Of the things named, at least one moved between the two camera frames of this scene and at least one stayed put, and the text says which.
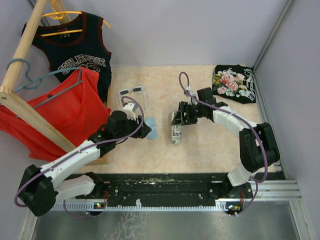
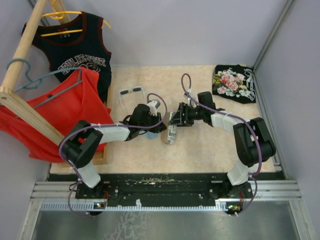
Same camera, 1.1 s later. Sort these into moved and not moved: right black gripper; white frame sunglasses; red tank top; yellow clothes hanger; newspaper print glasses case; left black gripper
Moved: left black gripper; newspaper print glasses case
Not moved: right black gripper; white frame sunglasses; yellow clothes hanger; red tank top
